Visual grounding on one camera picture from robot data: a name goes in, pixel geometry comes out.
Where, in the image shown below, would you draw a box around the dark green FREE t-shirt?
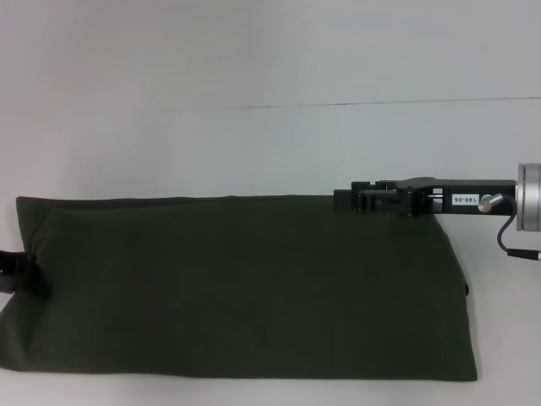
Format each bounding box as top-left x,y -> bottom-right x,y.
0,194 -> 479,384

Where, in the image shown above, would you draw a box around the dark grey thin cable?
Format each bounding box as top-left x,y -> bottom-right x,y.
495,197 -> 541,262

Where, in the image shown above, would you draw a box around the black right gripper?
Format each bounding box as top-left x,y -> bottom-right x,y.
333,176 -> 518,219

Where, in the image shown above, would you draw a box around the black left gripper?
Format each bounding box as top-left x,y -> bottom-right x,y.
0,249 -> 54,300

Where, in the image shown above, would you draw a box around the silver cable connector plug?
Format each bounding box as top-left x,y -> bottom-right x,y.
478,192 -> 511,213

